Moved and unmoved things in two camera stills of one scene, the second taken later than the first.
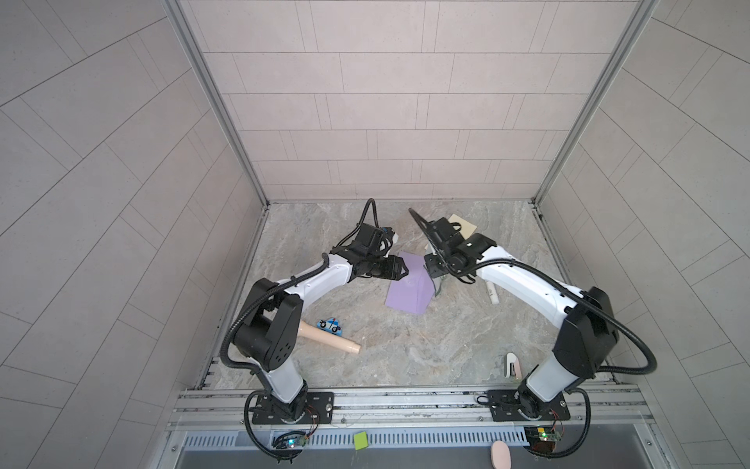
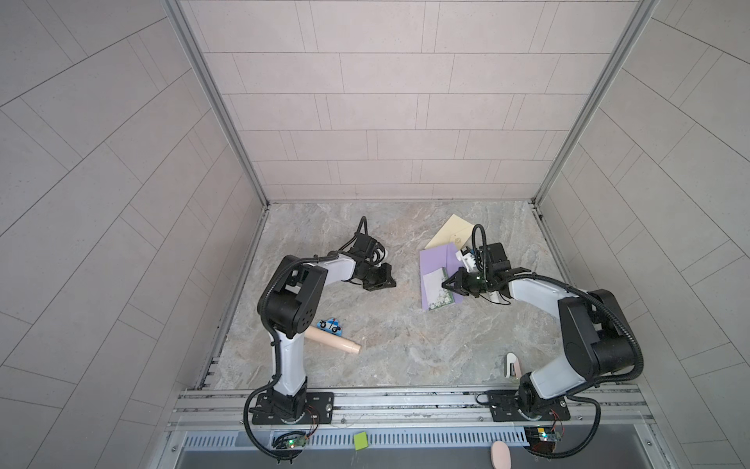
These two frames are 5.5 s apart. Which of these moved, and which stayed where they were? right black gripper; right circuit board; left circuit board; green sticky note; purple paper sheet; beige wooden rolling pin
Moved: purple paper sheet; right black gripper
Stayed: beige wooden rolling pin; right circuit board; green sticky note; left circuit board
